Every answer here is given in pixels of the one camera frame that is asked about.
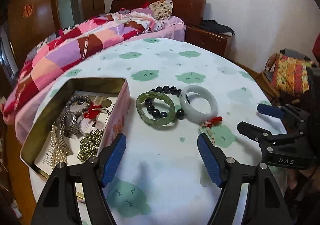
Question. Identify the pink metal tin box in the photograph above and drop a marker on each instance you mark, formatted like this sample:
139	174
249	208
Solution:
117	122

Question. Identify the wooden bed headboard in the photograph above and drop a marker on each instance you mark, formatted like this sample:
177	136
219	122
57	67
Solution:
185	4

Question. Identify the red paper decoration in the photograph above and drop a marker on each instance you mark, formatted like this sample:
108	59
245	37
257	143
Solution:
28	11

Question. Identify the pink pillow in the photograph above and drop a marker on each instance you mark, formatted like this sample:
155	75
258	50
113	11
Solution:
142	11

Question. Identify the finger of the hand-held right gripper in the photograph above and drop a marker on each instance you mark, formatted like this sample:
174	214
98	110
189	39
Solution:
271	111
252	131

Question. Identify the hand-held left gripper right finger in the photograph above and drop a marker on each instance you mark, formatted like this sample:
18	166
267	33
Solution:
210	162

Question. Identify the green jade bangle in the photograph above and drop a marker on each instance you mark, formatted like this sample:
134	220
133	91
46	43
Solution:
160	125

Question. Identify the patchwork quilt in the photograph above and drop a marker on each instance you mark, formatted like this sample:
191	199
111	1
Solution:
62	52

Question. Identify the wooden nightstand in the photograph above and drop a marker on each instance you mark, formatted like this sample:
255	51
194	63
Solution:
207	39

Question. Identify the floral pillow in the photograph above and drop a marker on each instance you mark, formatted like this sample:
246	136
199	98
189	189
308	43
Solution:
162	7

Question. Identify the pale jade bangle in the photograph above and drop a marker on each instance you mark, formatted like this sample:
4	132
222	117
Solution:
197	116

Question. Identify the pink bed sheet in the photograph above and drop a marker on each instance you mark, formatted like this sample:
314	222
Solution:
175	27

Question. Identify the orange floral cushion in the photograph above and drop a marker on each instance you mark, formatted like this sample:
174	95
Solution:
290	72

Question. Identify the thin silver bangle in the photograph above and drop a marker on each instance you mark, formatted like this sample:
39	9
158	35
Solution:
102	110

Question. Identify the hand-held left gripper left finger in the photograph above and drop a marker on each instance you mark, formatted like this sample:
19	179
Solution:
113	162

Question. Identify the dark clothes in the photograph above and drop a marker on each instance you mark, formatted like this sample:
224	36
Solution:
215	26

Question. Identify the person's right forearm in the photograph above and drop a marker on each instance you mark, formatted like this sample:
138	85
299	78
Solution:
292	180

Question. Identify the newspaper box lining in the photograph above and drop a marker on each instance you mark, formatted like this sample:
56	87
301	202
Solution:
75	145

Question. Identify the silver wristwatch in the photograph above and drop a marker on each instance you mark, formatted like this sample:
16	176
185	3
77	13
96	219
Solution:
68	121

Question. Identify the wicker chair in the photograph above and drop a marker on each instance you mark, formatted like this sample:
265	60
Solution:
265	77

